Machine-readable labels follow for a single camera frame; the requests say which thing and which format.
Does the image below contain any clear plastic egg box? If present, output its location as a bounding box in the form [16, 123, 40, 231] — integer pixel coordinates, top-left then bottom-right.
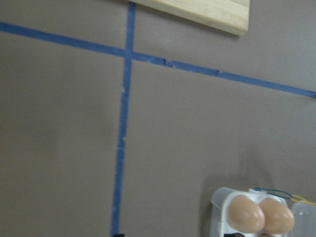
[209, 187, 316, 237]

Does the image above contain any wooden cutting board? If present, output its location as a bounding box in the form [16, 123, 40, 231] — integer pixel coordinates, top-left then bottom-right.
[134, 0, 250, 36]

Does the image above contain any brown egg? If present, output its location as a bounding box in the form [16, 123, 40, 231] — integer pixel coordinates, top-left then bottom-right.
[258, 233, 274, 237]
[259, 198, 295, 235]
[228, 196, 265, 234]

